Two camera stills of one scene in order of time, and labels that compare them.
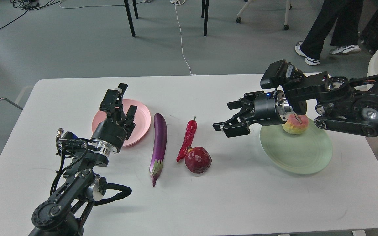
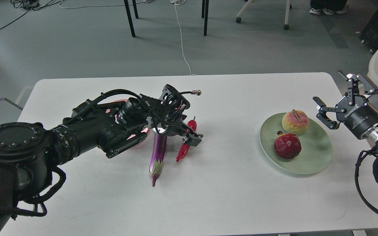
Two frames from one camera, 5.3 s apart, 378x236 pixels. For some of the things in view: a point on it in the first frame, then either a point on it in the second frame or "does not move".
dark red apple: x=198 y=160 -> x=287 y=146
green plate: x=304 y=153 does not move
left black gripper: x=111 y=135 -> x=172 y=124
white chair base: x=288 y=7 does not move
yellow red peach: x=293 y=126 does not move
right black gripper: x=269 y=108 -> x=358 y=116
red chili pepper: x=191 y=130 does not move
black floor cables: x=29 y=5 does not move
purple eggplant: x=160 y=140 does not move
